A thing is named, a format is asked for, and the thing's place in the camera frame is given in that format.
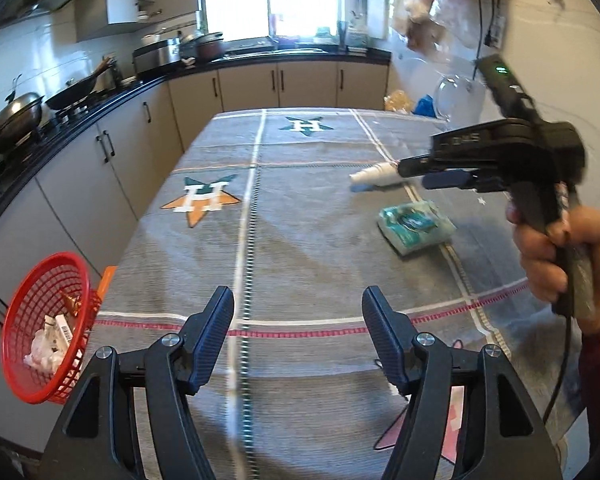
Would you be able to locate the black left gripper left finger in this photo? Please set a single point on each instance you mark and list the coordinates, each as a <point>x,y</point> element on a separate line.
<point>96,436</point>

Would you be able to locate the white medicine box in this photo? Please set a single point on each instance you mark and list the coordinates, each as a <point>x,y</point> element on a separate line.
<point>58,332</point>

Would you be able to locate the green tissue pack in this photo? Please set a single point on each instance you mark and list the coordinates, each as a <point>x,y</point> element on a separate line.
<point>414,226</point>

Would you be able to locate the white spray bottle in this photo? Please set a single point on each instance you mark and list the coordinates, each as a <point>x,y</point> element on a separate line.
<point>379,175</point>

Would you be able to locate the white cloth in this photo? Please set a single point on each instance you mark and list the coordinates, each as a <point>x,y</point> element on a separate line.
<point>41,357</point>

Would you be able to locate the clear glass pitcher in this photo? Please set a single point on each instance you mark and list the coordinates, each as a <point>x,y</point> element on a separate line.
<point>458,100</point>

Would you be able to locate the red plastic basket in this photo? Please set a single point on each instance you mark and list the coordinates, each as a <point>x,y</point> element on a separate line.
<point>59,284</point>

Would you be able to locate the orange stool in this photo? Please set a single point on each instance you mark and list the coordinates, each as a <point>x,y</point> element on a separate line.
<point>105,281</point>

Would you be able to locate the grey patterned tablecloth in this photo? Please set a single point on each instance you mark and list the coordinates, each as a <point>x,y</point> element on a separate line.
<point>262,203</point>

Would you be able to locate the lidded steel wok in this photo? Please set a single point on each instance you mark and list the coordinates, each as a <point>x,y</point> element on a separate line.
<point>19,118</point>

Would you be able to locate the black frying pan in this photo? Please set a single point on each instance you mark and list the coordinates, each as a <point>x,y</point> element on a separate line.
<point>79,90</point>

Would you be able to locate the dark cooking pot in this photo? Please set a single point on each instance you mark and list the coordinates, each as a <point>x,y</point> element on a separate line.
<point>205,48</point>

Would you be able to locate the silver rice cooker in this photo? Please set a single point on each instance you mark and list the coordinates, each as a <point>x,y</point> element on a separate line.
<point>155,56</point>

